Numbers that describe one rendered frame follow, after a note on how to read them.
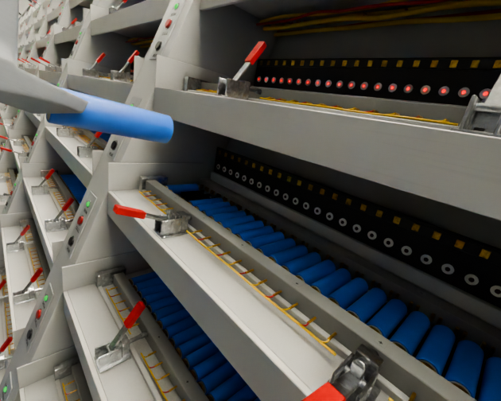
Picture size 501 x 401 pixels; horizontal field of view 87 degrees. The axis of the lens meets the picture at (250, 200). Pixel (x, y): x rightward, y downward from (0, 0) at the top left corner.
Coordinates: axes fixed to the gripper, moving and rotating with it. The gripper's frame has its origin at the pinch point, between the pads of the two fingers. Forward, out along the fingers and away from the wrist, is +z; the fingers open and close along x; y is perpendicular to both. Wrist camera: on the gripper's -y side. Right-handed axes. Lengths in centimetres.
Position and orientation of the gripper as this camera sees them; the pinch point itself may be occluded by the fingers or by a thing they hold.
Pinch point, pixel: (44, 104)
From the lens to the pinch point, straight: 17.0
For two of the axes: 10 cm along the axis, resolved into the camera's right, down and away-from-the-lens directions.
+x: -6.6, -3.6, 6.6
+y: 4.3, -9.0, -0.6
